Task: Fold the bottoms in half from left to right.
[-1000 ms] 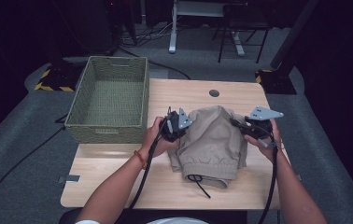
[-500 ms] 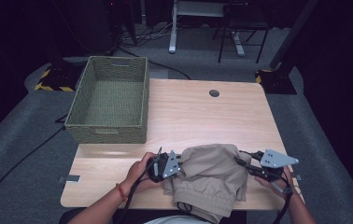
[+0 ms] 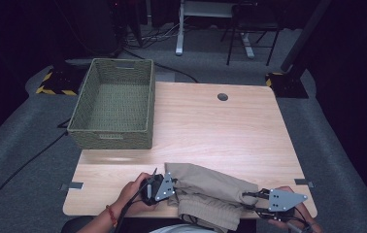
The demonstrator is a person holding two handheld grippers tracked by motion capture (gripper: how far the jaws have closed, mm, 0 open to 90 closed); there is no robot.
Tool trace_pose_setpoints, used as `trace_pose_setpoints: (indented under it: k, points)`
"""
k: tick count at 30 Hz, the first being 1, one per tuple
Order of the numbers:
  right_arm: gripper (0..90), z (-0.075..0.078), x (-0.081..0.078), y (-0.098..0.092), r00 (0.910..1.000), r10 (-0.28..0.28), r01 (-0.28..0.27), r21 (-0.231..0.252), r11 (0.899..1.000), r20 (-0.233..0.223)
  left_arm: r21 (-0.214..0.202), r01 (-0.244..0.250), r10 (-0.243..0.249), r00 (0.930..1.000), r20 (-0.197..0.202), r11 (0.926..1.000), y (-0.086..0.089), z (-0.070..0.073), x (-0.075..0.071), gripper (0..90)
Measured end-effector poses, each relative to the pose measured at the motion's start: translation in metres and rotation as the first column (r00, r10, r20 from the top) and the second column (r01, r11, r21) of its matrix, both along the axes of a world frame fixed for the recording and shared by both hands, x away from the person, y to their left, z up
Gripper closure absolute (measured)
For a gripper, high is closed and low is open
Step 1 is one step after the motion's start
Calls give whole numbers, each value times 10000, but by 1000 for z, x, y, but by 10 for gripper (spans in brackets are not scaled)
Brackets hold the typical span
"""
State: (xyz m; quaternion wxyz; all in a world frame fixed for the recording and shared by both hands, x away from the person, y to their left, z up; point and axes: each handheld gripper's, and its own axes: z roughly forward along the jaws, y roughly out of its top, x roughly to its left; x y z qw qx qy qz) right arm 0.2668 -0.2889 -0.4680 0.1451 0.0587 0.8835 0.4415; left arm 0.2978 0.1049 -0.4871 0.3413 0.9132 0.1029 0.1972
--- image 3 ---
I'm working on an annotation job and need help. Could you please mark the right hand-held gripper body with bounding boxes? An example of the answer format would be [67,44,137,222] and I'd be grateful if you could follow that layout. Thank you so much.
[262,188,309,222]

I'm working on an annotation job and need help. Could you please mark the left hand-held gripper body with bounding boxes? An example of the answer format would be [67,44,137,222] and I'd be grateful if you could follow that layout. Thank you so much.
[141,172,177,207]

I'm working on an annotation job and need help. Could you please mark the beige shorts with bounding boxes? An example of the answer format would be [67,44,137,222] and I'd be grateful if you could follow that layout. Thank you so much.
[164,162,259,233]

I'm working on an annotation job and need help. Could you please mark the green woven basket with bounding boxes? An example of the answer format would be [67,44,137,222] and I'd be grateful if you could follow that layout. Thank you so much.
[66,57,156,150]

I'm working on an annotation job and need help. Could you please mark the person's right hand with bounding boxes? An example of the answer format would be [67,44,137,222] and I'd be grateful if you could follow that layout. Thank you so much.
[267,185,323,233]

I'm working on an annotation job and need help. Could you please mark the person's left hand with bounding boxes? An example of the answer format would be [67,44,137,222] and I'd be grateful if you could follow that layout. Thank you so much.
[117,173,156,217]

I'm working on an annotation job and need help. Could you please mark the grey tape piece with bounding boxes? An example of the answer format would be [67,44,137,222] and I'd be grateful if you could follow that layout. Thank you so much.
[59,182,84,191]
[293,178,316,189]

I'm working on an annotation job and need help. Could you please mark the person's white clothing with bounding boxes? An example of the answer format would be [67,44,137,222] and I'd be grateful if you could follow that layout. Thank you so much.
[149,223,218,233]

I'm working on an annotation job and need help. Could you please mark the black yellow striped stand base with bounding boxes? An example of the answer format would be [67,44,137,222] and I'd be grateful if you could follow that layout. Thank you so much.
[264,71,310,99]
[35,67,87,97]

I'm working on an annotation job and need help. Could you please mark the black slanted stand pole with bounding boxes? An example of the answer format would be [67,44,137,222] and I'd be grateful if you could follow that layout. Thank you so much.
[280,0,333,74]

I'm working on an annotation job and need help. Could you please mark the black metal chair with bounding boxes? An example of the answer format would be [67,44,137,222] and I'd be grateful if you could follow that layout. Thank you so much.
[219,2,284,67]

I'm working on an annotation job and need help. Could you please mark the right hand-held gripper cable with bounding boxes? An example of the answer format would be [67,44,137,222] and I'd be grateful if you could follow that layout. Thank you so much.
[283,207,317,233]

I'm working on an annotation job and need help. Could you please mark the hand-held gripper cable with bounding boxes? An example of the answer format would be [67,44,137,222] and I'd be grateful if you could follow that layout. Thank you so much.
[283,207,317,233]
[115,167,158,233]

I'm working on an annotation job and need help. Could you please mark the left hand-held gripper cable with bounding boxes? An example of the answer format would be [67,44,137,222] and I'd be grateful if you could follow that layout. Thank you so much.
[115,167,158,233]

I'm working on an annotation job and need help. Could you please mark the red bead bracelet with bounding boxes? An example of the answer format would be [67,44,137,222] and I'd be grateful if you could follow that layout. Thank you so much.
[105,204,119,227]

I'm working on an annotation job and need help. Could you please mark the short black floor cable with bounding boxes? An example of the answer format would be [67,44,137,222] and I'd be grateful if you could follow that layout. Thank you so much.
[122,48,201,83]

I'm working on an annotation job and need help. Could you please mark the long black floor cable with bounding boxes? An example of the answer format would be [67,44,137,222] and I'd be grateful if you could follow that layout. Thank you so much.
[0,128,70,229]

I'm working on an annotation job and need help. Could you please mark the white desk frame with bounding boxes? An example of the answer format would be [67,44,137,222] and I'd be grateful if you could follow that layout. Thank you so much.
[175,0,257,59]

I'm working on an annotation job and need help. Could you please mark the tangled floor cable bundle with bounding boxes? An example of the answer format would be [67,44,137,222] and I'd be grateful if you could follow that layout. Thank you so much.
[122,21,187,50]

